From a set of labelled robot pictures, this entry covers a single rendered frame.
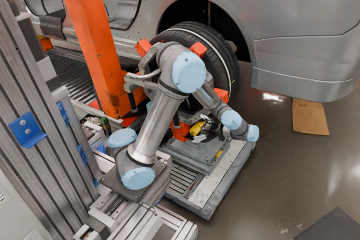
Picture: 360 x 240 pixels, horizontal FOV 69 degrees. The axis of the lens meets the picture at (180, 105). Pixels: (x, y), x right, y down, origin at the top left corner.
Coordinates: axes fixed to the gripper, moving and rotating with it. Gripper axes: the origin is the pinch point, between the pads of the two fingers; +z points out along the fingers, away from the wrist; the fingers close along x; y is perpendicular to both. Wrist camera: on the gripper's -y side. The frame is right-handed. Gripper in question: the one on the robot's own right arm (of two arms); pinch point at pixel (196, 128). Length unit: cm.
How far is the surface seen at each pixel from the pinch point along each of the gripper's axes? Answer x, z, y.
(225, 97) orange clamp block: -24.5, -4.6, -10.4
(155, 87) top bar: -15.0, 21.8, 19.6
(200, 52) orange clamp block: -37.4, 0.0, 17.0
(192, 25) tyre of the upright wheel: -62, 18, 14
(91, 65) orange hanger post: -25, 79, 34
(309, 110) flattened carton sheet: -86, -3, -152
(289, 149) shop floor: -34, -3, -121
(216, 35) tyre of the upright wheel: -60, 5, 4
